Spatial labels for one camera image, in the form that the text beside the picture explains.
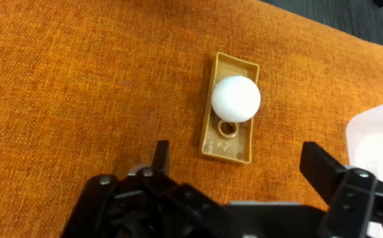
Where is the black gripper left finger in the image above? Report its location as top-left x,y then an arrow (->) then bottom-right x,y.
60,139 -> 228,238

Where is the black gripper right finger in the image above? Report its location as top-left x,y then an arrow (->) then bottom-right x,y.
298,140 -> 383,238

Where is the clear plastic storage box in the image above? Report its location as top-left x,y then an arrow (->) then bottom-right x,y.
346,97 -> 383,238

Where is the orange fabric sofa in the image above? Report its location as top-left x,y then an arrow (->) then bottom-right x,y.
0,0 -> 383,238

